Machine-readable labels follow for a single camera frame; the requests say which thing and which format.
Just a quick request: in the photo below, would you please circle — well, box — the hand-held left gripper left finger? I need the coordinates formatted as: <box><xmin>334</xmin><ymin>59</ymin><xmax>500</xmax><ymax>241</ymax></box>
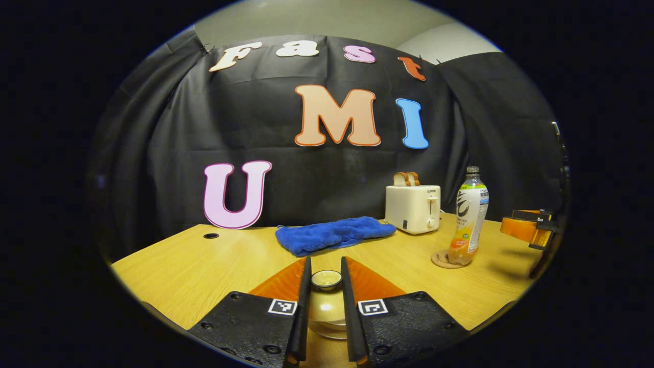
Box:
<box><xmin>188</xmin><ymin>257</ymin><xmax>313</xmax><ymax>368</ymax></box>

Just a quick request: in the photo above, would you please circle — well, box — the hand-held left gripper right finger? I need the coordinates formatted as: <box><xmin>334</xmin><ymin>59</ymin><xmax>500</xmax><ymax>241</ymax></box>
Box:
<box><xmin>340</xmin><ymin>257</ymin><xmax>469</xmax><ymax>366</ymax></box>

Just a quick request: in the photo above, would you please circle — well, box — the yellow ceramic teacup lid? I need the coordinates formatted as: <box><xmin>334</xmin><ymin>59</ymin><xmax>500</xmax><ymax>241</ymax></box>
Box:
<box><xmin>308</xmin><ymin>270</ymin><xmax>349</xmax><ymax>328</ymax></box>

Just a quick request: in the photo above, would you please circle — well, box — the clear plastic water bottle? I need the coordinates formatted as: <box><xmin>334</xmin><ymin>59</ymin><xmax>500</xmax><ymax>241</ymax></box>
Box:
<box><xmin>448</xmin><ymin>166</ymin><xmax>490</xmax><ymax>267</ymax></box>

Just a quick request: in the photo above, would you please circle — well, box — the round cork coaster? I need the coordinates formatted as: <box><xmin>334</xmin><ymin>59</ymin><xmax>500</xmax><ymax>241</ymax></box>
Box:
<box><xmin>430</xmin><ymin>249</ymin><xmax>469</xmax><ymax>270</ymax></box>

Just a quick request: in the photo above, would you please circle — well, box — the blue towel cloth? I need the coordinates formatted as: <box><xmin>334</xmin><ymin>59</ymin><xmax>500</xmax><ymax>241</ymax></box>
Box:
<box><xmin>274</xmin><ymin>216</ymin><xmax>397</xmax><ymax>258</ymax></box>

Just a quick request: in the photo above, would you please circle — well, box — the cream white toaster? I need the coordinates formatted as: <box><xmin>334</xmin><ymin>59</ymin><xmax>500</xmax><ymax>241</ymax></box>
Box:
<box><xmin>384</xmin><ymin>185</ymin><xmax>441</xmax><ymax>236</ymax></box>

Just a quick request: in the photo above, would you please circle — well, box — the black backdrop cloth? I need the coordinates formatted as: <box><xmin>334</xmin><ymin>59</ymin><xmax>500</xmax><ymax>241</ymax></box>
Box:
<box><xmin>88</xmin><ymin>28</ymin><xmax>568</xmax><ymax>261</ymax></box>

